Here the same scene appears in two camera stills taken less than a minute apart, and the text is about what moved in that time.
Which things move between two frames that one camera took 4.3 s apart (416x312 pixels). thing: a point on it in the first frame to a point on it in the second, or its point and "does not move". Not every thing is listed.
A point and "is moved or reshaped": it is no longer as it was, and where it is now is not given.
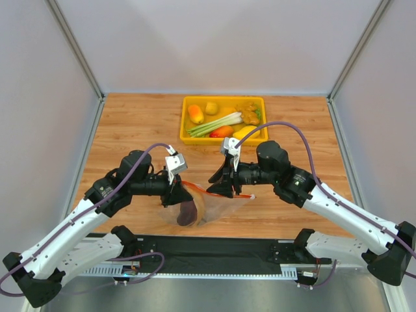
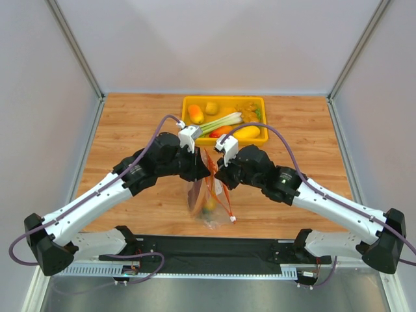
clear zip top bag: (206, 207) is moved or reshaped
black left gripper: (170, 190) to (195, 164)
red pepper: (225, 131) does not move
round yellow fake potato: (211, 108) does not move
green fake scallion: (221, 121) does not move
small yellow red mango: (195, 114) does not move
